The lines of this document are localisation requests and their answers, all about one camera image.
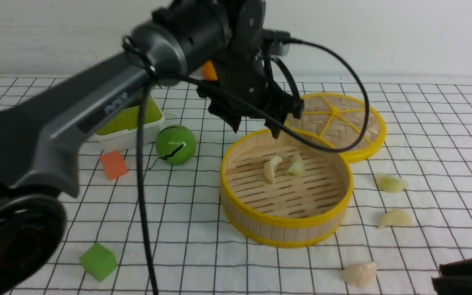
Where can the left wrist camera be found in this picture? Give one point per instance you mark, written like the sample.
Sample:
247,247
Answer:
275,42

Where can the yellow-rimmed woven steamer lid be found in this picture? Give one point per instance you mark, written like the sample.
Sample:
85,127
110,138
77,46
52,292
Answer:
338,119

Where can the pale yellow-green dumpling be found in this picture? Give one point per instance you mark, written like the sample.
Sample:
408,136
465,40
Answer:
395,218

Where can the green-lidded white box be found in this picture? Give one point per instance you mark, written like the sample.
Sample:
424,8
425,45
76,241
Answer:
121,132

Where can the orange fruit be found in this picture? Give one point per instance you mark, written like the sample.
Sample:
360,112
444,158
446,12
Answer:
208,72

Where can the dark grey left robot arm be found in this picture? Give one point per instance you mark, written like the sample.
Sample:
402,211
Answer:
40,138

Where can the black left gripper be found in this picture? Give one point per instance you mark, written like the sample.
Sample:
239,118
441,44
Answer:
244,71

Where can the green foam cube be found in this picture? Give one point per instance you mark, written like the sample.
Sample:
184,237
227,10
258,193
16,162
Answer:
99,262

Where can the white pleated dumpling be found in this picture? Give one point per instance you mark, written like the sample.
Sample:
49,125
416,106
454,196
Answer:
360,275

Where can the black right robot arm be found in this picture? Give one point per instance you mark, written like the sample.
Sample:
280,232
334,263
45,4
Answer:
455,278

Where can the greenish dumpling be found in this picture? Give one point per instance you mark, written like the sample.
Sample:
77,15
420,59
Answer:
297,167

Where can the green round ball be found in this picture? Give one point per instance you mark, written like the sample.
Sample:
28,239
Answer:
175,144

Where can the yellow-rimmed bamboo steamer tray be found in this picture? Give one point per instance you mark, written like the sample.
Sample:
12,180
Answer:
296,211

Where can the white black-grid tablecloth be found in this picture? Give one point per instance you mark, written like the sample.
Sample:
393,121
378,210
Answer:
428,144

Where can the pale green dumpling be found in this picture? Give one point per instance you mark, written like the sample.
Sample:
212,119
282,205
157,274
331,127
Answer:
390,183

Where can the orange foam cube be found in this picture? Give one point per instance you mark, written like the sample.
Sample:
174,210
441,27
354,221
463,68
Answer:
114,165

